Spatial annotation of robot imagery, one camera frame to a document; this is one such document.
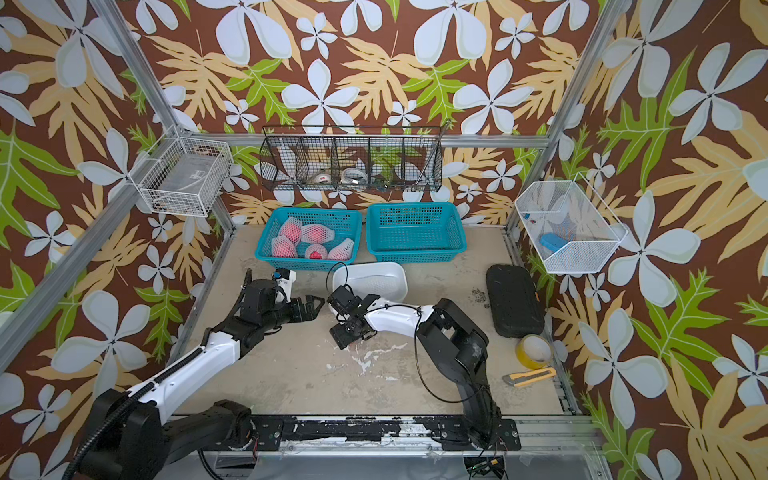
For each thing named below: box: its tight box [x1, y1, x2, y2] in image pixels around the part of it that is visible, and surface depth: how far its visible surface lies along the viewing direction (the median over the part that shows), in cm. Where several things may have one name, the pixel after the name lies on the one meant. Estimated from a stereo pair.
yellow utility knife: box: [502, 367, 557, 387], surface depth 85 cm
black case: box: [486, 264, 545, 338], surface depth 92 cm
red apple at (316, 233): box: [300, 224, 335, 244], surface depth 113 cm
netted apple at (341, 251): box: [327, 238, 355, 261], surface depth 105 cm
